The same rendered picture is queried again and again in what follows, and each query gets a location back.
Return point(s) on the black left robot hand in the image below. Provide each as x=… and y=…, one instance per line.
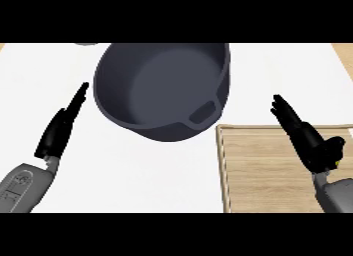
x=61, y=126

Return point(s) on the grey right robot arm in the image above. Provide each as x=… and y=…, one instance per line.
x=339, y=195

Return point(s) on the small grey object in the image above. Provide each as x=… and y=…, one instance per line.
x=88, y=44

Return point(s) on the pale wooden tray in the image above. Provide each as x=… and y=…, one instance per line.
x=262, y=173

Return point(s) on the dark grey pot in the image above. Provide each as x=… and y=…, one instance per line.
x=154, y=86

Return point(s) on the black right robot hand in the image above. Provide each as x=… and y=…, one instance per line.
x=306, y=140

